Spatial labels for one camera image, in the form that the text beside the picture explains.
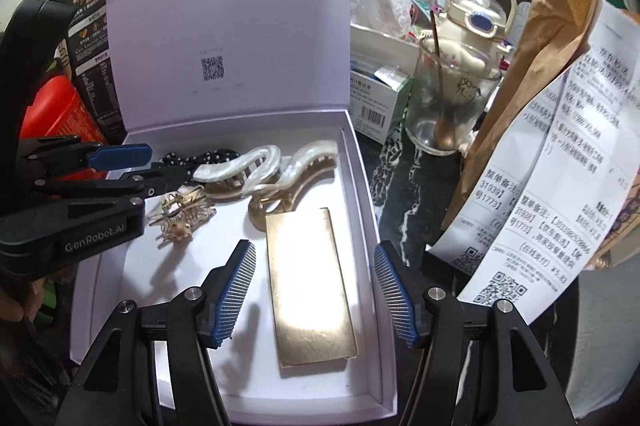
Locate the white storage bin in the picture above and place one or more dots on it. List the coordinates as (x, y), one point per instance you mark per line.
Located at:
(385, 46)

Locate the long metal spoon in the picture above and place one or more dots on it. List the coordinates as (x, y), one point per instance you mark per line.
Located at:
(437, 56)

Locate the lilac gift box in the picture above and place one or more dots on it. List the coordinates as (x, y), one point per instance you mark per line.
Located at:
(150, 31)

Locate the gold rectangular plate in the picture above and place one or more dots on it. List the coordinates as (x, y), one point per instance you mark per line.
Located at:
(310, 286)

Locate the black polka dot scrunchie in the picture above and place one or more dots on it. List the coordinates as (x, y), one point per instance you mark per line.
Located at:
(215, 154)

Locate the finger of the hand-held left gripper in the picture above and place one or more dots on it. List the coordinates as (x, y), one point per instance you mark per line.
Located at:
(120, 157)
(160, 183)

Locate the green white medicine box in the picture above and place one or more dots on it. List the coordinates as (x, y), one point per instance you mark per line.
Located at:
(372, 111)

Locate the dark translucent hair claw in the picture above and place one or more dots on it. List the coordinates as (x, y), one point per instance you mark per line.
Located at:
(260, 213)

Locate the black snack bag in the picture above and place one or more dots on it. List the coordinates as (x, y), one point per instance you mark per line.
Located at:
(92, 56)

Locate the cream water bottle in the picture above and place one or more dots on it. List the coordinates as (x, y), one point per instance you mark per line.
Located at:
(475, 13)

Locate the long white receipt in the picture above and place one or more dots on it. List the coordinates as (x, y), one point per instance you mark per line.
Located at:
(575, 186)

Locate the red canister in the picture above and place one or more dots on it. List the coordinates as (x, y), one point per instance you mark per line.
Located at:
(60, 111)

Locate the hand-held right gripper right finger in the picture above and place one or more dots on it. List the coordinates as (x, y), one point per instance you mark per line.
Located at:
(395, 301)

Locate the gold hair claw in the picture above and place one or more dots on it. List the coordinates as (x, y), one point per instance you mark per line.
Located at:
(177, 226)

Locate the clear drinking glass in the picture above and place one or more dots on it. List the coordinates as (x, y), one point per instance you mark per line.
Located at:
(450, 126)

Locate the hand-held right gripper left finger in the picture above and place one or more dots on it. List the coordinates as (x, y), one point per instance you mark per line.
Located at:
(232, 301)

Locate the pearl white hair claw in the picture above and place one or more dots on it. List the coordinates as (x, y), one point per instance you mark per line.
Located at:
(260, 161)

